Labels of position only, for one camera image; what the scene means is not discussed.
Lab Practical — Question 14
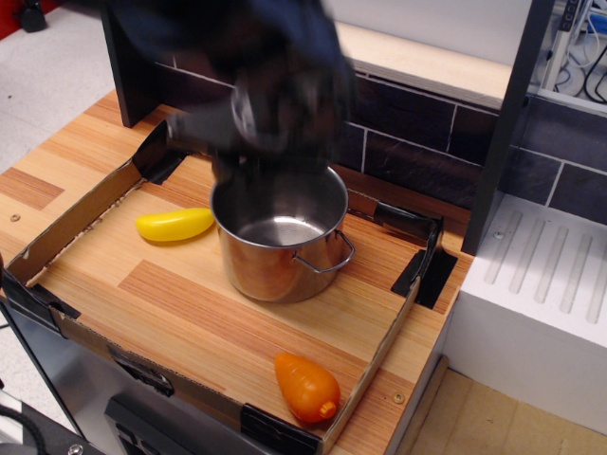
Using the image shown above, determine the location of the orange plastic carrot toy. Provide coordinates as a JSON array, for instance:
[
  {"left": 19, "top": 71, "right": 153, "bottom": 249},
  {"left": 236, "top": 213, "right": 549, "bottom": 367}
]
[{"left": 274, "top": 353, "right": 340, "bottom": 424}]

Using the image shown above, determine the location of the stainless steel pot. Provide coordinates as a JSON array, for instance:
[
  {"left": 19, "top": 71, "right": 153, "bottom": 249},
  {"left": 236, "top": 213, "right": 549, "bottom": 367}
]
[{"left": 210, "top": 167, "right": 356, "bottom": 303}]

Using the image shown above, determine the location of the cardboard fence with black tape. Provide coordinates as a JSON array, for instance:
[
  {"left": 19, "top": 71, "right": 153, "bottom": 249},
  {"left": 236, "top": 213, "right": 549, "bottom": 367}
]
[{"left": 1, "top": 123, "right": 470, "bottom": 454}]

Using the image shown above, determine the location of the black object on floor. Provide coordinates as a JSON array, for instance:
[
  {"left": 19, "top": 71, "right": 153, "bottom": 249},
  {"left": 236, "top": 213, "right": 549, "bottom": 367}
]
[{"left": 13, "top": 0, "right": 47, "bottom": 33}]

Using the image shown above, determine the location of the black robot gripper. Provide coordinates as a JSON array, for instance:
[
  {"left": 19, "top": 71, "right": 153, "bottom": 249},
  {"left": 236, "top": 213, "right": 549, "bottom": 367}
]
[{"left": 166, "top": 80, "right": 332, "bottom": 181}]

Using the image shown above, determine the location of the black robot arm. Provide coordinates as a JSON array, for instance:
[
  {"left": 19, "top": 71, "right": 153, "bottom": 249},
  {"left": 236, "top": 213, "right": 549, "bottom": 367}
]
[{"left": 100, "top": 1, "right": 356, "bottom": 180}]

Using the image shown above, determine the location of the dark grey shelf frame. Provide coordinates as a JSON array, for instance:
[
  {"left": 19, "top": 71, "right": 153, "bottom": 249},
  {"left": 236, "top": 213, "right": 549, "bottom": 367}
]
[{"left": 97, "top": 0, "right": 556, "bottom": 257}]

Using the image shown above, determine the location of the yellow plastic banana toy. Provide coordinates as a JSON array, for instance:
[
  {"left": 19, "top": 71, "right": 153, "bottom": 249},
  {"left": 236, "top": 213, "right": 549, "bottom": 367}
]
[{"left": 135, "top": 208, "right": 214, "bottom": 242}]

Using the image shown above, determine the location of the white dish drainer sink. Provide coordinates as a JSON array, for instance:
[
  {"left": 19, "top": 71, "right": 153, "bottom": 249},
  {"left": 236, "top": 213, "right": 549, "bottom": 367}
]
[{"left": 444, "top": 195, "right": 606, "bottom": 432}]

